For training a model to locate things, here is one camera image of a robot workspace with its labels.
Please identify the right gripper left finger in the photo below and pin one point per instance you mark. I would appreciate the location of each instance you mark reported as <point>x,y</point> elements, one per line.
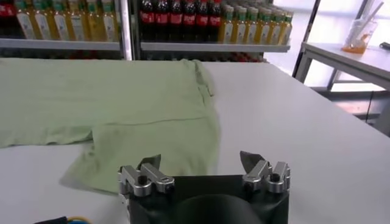
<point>143,181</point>

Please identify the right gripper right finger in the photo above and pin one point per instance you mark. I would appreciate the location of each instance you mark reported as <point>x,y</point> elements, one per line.
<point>275,179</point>

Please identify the light green polo shirt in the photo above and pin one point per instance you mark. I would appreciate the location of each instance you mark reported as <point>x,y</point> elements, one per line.
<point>91,100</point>

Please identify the black window pole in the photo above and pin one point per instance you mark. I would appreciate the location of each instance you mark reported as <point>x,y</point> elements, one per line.
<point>306,38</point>

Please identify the yellow drink bottle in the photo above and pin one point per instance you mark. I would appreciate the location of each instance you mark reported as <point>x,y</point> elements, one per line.
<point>95,25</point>
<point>274,33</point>
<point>77,27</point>
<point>109,27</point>
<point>263,33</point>
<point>286,33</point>
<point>42,24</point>
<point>227,30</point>
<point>240,32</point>
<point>251,32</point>
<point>26,24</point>
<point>61,25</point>

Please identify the white metal shelf rack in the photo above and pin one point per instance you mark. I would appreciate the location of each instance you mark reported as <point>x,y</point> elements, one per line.
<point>61,45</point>
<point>213,47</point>

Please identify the red-cap cola bottle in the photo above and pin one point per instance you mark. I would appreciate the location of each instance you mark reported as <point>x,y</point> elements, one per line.
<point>189,19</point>
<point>202,19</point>
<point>147,18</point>
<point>161,18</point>
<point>215,20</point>
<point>6,18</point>
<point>176,18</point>

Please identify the clear cup orange base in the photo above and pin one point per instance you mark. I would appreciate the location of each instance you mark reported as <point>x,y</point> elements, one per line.
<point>359,33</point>

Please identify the small black object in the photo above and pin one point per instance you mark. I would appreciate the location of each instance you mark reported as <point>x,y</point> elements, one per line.
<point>385,45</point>

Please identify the grey frame side table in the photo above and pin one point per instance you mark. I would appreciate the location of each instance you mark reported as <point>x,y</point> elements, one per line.
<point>350,59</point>

